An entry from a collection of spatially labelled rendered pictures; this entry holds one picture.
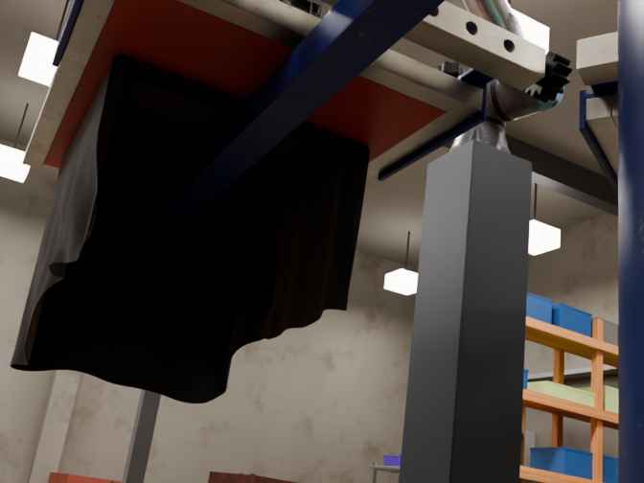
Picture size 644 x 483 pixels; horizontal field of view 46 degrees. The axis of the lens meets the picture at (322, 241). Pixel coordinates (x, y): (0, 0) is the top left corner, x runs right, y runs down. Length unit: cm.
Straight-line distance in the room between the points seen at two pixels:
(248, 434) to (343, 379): 181
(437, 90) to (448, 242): 65
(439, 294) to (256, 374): 986
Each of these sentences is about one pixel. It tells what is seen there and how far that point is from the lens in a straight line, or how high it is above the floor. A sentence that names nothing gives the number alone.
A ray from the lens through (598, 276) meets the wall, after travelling 1052.
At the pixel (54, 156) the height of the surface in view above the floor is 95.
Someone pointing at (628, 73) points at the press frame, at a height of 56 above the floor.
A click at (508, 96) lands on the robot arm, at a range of 189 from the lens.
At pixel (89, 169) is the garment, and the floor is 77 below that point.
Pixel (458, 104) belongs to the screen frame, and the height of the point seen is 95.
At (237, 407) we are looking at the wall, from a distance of 1136.
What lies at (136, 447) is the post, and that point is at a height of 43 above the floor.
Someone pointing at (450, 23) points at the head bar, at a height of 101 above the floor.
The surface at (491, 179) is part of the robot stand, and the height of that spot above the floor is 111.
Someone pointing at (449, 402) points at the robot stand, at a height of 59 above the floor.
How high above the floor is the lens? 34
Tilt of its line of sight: 20 degrees up
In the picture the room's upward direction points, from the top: 8 degrees clockwise
